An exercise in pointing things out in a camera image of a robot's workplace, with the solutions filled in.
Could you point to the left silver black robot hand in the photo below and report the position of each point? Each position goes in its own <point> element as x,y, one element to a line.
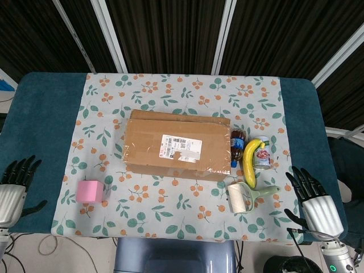
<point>12,202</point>

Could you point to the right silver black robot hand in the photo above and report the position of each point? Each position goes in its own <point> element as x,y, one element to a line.
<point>321,210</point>

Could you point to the brown cardboard box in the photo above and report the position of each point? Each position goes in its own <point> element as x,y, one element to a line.
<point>148,142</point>

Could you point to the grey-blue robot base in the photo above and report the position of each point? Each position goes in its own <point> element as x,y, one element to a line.
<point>170,256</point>

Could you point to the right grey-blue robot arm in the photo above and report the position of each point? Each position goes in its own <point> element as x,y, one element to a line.
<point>338,256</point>

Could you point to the dark cloth-covered object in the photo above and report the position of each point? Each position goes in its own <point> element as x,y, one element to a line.
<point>349,159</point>

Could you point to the black waste bin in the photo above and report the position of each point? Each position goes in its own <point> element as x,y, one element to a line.
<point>295,264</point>

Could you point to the pink foam cube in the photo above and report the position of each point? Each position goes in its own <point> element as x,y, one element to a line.
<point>88,192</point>

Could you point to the white can red fruit print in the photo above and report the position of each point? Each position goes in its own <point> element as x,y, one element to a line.
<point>263,156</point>

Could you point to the green lint roller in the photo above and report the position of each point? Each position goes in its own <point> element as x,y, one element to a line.
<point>237,199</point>

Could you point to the yellow banana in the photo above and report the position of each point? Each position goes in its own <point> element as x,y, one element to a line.
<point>248,162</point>

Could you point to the teal table cover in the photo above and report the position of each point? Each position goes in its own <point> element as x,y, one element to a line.
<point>42,113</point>

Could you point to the brown drink bottle blue label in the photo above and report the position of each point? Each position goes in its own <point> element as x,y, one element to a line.
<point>236,148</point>

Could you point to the blue and white object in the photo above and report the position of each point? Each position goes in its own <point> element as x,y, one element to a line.
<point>5,85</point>

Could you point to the floral leaf print tablecloth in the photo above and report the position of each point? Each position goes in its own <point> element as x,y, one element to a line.
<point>185,210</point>

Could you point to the white metal rail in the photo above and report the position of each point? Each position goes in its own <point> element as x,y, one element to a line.
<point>331,130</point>

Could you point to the white window frame bar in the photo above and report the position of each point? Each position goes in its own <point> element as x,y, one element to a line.
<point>341,58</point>
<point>75,37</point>
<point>224,37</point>
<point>110,37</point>

